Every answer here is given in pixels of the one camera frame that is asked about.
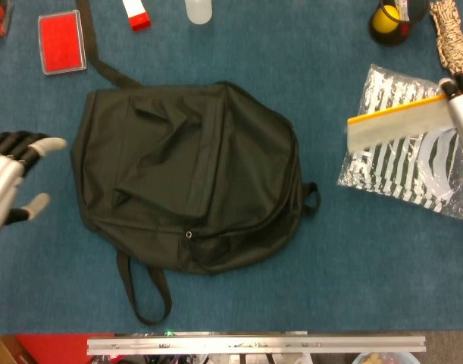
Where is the braided beige rope bundle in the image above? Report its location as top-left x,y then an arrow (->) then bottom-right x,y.
430,0 -> 463,80

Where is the light blue bowl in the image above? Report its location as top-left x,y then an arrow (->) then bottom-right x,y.
352,351 -> 421,364

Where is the black fabric backpack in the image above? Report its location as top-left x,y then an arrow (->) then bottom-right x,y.
70,0 -> 321,326

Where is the red ink pad clear case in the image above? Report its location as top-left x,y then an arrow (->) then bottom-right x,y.
37,9 -> 88,76

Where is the cardboard box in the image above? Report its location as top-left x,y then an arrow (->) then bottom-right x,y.
0,334 -> 27,364

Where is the small red white box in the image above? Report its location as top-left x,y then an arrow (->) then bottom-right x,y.
121,0 -> 152,33

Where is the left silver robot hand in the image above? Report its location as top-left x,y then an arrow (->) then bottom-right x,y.
0,130 -> 68,237

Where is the white yellow Lexicon book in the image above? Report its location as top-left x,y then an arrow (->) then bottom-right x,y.
346,93 -> 459,155

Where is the black mesh pen holder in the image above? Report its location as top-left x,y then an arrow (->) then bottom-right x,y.
368,0 -> 431,47

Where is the translucent plastic squeeze bottle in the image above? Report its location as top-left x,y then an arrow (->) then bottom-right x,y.
184,0 -> 213,26

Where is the striped shirt in plastic bag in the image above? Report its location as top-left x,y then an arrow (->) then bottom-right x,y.
336,63 -> 463,220

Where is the aluminium profile rail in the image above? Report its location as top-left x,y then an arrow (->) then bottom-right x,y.
86,335 -> 427,356

